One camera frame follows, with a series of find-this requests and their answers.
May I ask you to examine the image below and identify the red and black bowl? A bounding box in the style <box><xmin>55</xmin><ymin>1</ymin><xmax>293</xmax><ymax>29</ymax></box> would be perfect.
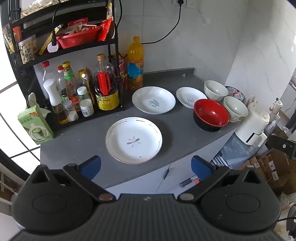
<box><xmin>193</xmin><ymin>99</ymin><xmax>230</xmax><ymax>132</ymax></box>

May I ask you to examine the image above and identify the white plate with flower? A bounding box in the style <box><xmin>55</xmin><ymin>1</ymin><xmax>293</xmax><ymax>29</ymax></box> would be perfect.
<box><xmin>105</xmin><ymin>117</ymin><xmax>163</xmax><ymax>165</ymax></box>

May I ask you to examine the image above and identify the white ceramic bowl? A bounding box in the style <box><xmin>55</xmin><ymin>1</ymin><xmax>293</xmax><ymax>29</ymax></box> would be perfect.
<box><xmin>204</xmin><ymin>80</ymin><xmax>229</xmax><ymax>102</ymax></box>
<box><xmin>223</xmin><ymin>96</ymin><xmax>249</xmax><ymax>123</ymax></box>

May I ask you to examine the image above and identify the white plate Bakery print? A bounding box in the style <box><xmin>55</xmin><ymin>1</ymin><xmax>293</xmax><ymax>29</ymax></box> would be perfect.
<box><xmin>176</xmin><ymin>87</ymin><xmax>207</xmax><ymax>109</ymax></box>

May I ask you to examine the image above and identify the white plate Sweet print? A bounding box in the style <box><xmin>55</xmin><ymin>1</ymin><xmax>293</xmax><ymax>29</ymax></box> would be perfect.
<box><xmin>132</xmin><ymin>86</ymin><xmax>176</xmax><ymax>115</ymax></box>

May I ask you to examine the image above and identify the small spice jar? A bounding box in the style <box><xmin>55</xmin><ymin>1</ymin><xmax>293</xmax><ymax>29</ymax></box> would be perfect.
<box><xmin>63</xmin><ymin>100</ymin><xmax>79</xmax><ymax>122</ymax></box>

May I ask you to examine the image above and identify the white electric kettle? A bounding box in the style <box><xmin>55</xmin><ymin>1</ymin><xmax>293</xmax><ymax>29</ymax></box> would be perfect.
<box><xmin>234</xmin><ymin>102</ymin><xmax>270</xmax><ymax>148</ymax></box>

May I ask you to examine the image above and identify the white pill jar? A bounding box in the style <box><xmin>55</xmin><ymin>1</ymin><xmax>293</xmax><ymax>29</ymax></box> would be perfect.
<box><xmin>79</xmin><ymin>99</ymin><xmax>94</xmax><ymax>117</ymax></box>

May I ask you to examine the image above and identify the green tissue box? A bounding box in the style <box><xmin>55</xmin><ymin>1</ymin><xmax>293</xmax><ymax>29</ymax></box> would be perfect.
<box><xmin>18</xmin><ymin>92</ymin><xmax>54</xmax><ymax>145</ymax></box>

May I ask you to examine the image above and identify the white cap oil sprayer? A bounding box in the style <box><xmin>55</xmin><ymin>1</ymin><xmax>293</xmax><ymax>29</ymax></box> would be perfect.
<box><xmin>43</xmin><ymin>79</ymin><xmax>68</xmax><ymax>125</ymax></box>

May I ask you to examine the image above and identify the pot with packets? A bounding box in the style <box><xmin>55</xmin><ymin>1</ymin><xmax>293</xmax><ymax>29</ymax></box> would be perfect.
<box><xmin>226</xmin><ymin>86</ymin><xmax>245</xmax><ymax>102</ymax></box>

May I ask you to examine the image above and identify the large soy sauce bottle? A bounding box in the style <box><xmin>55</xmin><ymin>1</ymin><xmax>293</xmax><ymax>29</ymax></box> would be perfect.
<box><xmin>93</xmin><ymin>53</ymin><xmax>119</xmax><ymax>111</ymax></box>

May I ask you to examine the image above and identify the green label sauce bottle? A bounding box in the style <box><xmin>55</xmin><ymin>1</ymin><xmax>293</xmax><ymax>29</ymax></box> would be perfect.
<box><xmin>62</xmin><ymin>61</ymin><xmax>81</xmax><ymax>112</ymax></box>

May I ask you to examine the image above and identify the red cap vinegar bottle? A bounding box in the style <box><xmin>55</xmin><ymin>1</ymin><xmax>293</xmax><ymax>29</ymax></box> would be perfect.
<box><xmin>41</xmin><ymin>60</ymin><xmax>56</xmax><ymax>99</ymax></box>

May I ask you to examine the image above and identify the red drink can upper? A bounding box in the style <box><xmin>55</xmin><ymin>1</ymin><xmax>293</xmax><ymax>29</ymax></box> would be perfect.
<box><xmin>112</xmin><ymin>54</ymin><xmax>126</xmax><ymax>76</ymax></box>

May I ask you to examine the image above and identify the black metal shelf rack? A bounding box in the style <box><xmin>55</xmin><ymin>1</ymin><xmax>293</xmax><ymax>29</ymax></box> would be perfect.
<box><xmin>1</xmin><ymin>0</ymin><xmax>125</xmax><ymax>137</ymax></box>

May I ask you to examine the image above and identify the orange juice bottle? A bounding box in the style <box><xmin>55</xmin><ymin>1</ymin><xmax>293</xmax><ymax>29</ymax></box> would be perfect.
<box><xmin>127</xmin><ymin>36</ymin><xmax>144</xmax><ymax>90</ymax></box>

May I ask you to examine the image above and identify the red plastic basket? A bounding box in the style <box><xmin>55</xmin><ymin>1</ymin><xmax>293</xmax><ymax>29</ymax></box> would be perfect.
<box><xmin>56</xmin><ymin>26</ymin><xmax>101</xmax><ymax>49</ymax></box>

